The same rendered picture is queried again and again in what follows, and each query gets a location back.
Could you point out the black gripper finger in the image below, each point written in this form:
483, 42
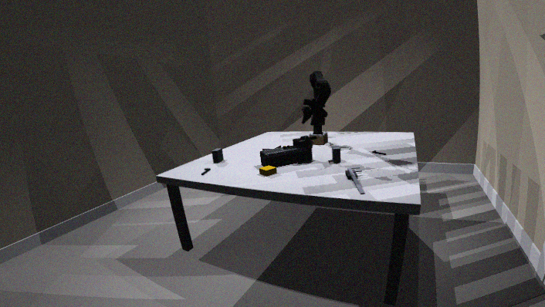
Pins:
306, 116
317, 117

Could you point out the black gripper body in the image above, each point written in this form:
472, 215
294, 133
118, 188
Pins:
319, 108

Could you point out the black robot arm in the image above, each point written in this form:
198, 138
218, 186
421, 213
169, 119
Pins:
321, 90

